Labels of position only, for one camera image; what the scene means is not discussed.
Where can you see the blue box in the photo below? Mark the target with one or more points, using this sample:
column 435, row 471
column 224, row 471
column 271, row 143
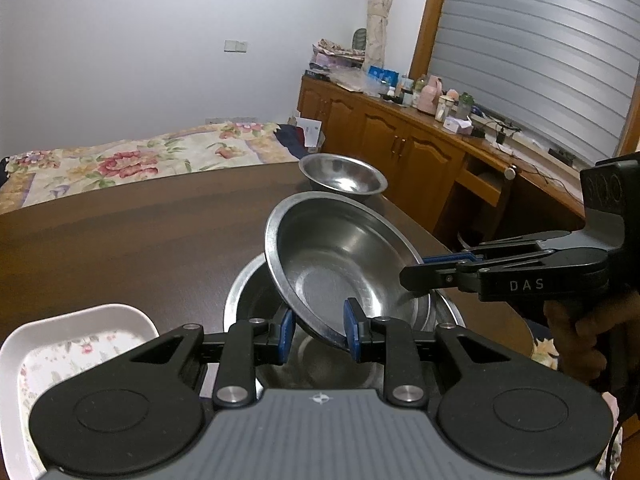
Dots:
column 384, row 76

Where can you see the wooden cabinet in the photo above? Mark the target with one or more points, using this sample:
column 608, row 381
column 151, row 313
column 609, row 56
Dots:
column 380, row 135

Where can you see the dark blue cloth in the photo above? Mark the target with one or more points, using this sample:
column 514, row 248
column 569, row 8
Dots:
column 290, row 140

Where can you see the cream patterned curtain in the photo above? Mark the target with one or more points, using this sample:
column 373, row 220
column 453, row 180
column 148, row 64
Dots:
column 377, row 25

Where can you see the pile of folded cloths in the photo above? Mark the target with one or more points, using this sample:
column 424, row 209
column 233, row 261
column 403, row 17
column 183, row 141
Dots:
column 335, row 55

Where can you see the row of small bottles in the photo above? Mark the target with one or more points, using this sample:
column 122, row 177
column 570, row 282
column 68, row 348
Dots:
column 405, row 92

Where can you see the person's right hand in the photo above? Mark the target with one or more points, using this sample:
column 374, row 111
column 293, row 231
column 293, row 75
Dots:
column 580, row 340

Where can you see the large steel bowl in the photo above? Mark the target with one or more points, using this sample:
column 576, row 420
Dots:
column 245, row 300

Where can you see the white paper bag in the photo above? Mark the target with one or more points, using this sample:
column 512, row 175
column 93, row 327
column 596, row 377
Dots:
column 310, row 132

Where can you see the clear plastic bag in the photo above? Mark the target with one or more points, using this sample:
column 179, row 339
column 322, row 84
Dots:
column 357, row 84

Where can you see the white bottle with pink lid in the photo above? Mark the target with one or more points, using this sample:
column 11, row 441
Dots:
column 445, row 107

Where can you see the deep steel bowl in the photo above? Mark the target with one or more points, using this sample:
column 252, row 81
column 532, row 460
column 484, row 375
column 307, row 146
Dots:
column 340, row 175

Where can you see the white tissue box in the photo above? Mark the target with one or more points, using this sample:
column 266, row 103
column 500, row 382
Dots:
column 457, row 125

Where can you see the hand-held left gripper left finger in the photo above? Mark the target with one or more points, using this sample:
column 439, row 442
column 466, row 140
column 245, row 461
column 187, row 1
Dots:
column 286, row 335

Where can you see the grey ribbed object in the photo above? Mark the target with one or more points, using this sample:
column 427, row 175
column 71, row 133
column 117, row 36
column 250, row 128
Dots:
column 360, row 39

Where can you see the open wooden drawer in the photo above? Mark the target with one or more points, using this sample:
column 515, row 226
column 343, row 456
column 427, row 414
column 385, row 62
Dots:
column 480, row 182

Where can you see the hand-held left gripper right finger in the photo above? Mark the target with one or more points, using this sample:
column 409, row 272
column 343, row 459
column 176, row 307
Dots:
column 352, row 332

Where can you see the shallow wide-rim steel bowl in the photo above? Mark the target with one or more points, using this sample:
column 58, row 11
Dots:
column 340, row 255

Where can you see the white floral plate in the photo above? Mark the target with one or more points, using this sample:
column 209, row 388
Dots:
column 75, row 340

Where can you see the grey window blind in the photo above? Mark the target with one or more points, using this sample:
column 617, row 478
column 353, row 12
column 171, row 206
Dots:
column 525, row 50

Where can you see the floral bedspread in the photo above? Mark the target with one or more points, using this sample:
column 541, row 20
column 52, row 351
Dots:
column 125, row 160

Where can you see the green-capped bottle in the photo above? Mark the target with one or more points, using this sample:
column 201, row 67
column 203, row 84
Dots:
column 465, row 106

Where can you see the dark flat box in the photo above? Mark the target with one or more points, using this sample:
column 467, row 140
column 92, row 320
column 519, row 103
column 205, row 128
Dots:
column 316, row 74

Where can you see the wall outlet strip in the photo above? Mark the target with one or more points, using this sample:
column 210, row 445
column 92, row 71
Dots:
column 232, row 121

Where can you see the white wall switch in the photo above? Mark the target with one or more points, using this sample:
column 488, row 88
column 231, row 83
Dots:
column 236, row 46

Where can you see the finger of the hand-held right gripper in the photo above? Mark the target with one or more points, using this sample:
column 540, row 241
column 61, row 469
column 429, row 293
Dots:
column 500, row 252
column 435, row 277

